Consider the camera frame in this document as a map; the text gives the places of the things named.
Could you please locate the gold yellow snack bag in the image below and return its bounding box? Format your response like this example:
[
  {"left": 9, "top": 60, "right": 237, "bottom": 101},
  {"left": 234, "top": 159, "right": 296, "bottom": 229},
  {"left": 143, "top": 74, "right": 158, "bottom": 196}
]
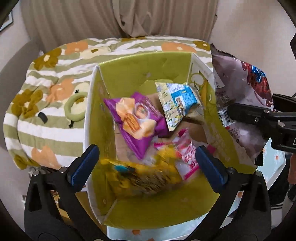
[{"left": 100, "top": 146, "right": 183, "bottom": 198}]

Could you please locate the person right hand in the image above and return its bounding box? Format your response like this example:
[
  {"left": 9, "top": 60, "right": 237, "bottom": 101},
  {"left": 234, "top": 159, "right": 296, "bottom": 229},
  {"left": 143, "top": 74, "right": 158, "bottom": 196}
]
[{"left": 287, "top": 154, "right": 296, "bottom": 185}]

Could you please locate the grey headboard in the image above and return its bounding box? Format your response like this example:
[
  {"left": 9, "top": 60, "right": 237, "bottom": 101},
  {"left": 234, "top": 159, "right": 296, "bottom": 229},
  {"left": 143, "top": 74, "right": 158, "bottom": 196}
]
[{"left": 0, "top": 38, "right": 41, "bottom": 150}]

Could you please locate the daisy print tablecloth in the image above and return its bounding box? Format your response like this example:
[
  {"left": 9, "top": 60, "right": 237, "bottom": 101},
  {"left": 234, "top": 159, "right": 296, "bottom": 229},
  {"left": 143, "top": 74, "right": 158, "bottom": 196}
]
[{"left": 107, "top": 140, "right": 286, "bottom": 240}]

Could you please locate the purple potato chips bag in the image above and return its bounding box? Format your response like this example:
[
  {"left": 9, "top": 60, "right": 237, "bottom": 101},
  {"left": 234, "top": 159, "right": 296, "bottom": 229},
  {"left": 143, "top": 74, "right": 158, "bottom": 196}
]
[{"left": 103, "top": 92, "right": 169, "bottom": 160}]

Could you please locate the floral striped duvet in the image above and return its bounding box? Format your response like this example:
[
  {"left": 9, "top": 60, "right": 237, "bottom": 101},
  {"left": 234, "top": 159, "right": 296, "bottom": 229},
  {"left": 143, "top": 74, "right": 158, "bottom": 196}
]
[{"left": 3, "top": 36, "right": 212, "bottom": 170}]

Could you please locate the pink white candy bag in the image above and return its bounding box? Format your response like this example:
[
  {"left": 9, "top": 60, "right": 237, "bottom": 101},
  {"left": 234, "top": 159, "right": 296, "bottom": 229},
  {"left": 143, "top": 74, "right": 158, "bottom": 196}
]
[{"left": 154, "top": 128, "right": 216, "bottom": 181}]

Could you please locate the grey red snack bag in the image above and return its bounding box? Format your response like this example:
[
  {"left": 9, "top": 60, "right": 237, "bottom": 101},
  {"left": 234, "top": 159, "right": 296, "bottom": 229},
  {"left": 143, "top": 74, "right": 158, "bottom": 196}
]
[{"left": 210, "top": 44, "right": 274, "bottom": 162}]

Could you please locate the green cardboard box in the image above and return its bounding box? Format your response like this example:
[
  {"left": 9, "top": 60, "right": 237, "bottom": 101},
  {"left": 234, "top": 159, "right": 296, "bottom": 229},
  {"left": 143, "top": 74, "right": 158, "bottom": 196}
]
[{"left": 84, "top": 52, "right": 256, "bottom": 230}]

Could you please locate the beige curtain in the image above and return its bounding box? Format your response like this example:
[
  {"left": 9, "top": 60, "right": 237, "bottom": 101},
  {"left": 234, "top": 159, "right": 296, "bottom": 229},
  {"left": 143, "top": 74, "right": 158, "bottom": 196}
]
[{"left": 21, "top": 0, "right": 218, "bottom": 51}]

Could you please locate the blue white snack bag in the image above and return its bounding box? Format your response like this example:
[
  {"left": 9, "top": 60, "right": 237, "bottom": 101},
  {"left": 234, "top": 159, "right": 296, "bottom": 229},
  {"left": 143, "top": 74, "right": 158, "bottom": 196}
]
[{"left": 155, "top": 82, "right": 204, "bottom": 132}]

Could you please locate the framed houses picture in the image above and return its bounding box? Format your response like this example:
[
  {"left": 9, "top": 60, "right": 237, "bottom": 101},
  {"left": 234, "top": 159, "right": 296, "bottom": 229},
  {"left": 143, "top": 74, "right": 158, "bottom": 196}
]
[{"left": 0, "top": 11, "right": 13, "bottom": 31}]

